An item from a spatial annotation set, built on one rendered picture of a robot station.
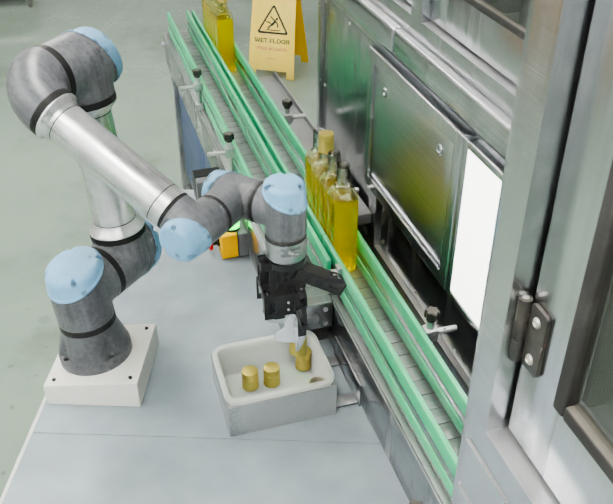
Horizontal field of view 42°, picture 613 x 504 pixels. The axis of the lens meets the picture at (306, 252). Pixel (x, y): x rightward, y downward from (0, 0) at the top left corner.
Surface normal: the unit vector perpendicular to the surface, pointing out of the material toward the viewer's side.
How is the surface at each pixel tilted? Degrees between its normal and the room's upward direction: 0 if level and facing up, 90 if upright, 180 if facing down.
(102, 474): 0
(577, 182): 90
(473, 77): 90
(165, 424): 0
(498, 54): 90
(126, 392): 90
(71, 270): 9
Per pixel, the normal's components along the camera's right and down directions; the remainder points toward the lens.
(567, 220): -0.96, 0.16
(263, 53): -0.26, 0.38
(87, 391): -0.04, 0.57
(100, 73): 0.86, 0.21
